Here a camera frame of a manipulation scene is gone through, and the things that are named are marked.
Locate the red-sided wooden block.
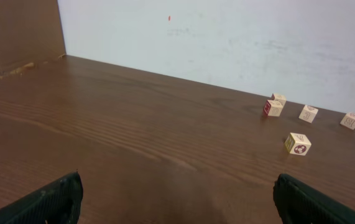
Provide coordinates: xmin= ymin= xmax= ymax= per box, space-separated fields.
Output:
xmin=263 ymin=100 xmax=284 ymax=117

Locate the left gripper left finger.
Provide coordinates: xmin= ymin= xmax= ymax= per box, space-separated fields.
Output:
xmin=0 ymin=172 xmax=83 ymax=224

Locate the wooden block numeral three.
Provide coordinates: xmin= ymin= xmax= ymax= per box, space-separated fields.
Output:
xmin=298 ymin=105 xmax=318 ymax=123

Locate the wooden block soccer ball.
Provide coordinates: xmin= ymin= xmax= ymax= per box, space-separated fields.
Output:
xmin=284 ymin=133 xmax=311 ymax=156

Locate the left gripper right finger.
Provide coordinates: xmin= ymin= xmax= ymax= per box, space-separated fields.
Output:
xmin=273 ymin=174 xmax=355 ymax=224

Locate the top wooden block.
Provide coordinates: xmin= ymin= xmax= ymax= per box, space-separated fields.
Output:
xmin=271 ymin=93 xmax=287 ymax=106

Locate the green-print wooden block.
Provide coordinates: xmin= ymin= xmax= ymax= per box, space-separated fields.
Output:
xmin=340 ymin=113 xmax=355 ymax=130

